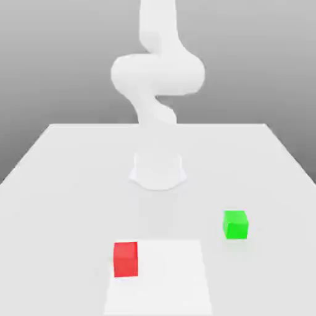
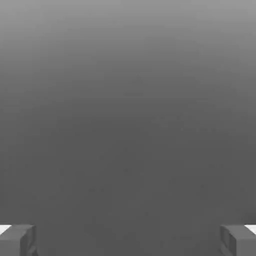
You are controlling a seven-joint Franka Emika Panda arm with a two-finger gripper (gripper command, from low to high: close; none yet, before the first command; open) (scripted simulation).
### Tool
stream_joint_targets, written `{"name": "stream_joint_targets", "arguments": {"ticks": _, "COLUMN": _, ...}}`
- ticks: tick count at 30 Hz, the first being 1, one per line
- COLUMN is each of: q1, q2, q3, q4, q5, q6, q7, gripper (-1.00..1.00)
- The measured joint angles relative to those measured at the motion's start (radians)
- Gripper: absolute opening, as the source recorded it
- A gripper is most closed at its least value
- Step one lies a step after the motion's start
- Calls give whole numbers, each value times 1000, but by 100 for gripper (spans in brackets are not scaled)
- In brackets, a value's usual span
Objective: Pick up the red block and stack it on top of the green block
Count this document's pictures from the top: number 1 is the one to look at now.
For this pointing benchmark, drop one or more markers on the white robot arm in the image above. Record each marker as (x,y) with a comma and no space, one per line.
(158,74)

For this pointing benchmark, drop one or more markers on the small green cube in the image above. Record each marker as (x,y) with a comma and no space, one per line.
(236,226)

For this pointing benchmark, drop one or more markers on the small red cube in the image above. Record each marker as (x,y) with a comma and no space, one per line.
(125,260)

